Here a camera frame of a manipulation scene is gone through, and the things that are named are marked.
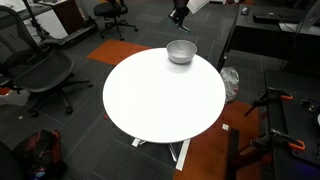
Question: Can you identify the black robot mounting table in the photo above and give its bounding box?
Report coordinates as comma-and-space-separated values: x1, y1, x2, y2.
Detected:
264, 69, 320, 180

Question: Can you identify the grey bowl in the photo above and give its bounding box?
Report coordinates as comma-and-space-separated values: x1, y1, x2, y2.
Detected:
165, 39, 198, 65

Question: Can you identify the red and black bag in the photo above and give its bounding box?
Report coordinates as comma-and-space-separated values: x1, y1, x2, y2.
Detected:
12, 128, 68, 180

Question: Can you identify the black electric scooter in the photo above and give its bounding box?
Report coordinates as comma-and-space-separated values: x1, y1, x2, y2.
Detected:
22, 0, 100, 48

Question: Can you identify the black clamp orange handle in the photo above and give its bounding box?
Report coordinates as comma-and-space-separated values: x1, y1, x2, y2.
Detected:
243, 86, 294, 118
250, 128, 307, 153

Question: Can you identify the black keyboard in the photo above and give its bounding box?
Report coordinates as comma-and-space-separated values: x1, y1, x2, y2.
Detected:
252, 12, 282, 25

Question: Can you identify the teal marker pen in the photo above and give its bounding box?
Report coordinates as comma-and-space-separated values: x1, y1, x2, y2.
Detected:
168, 19, 193, 34

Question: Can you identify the small black device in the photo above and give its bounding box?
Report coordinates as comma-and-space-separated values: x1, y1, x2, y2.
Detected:
300, 97, 320, 115

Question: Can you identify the brown wooden cabinet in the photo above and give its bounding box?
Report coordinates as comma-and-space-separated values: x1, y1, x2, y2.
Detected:
49, 0, 85, 35

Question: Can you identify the black mesh office chair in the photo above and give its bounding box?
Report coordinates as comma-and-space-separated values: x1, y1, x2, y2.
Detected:
0, 4, 94, 118

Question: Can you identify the white table base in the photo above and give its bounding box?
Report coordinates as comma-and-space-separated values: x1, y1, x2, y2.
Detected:
131, 137, 192, 172

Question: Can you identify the black desk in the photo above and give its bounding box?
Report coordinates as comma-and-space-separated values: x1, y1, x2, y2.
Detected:
215, 3, 320, 74

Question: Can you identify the black padded office chair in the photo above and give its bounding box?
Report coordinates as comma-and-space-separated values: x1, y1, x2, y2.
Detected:
92, 0, 140, 42

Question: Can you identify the white long desk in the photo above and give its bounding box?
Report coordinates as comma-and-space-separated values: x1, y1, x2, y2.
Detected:
13, 0, 70, 40

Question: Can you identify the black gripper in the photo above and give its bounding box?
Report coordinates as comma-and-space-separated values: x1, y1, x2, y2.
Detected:
168, 0, 190, 29

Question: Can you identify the black stand post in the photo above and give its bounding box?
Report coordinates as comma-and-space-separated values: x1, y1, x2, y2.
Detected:
225, 128, 242, 180

